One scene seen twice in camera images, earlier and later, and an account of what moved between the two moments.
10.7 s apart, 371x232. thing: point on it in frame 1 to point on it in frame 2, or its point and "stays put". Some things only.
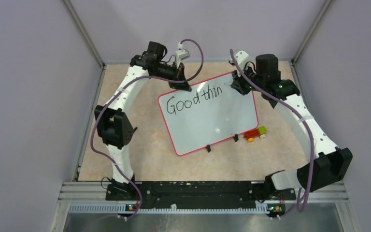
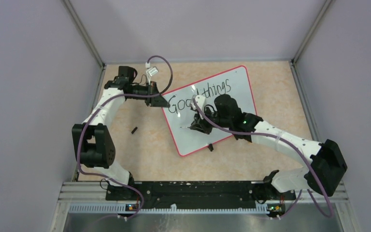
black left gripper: [184, 86] to [156, 101]
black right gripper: [237, 83] to [200, 124]
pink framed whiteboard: [212, 112] stays put
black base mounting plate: [204, 193] stays put
